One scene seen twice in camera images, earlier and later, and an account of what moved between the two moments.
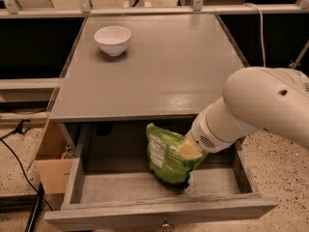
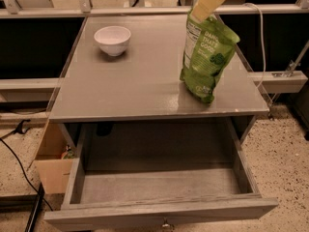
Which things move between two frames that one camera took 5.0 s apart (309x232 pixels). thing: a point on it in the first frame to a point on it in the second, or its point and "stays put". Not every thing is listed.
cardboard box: x=54 y=171 stays put
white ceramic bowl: x=113 y=39 stays put
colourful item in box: x=69 y=154 stays put
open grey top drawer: x=112 y=185 stays put
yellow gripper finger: x=189 y=149 to x=208 y=1
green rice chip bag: x=164 y=159 to x=209 y=46
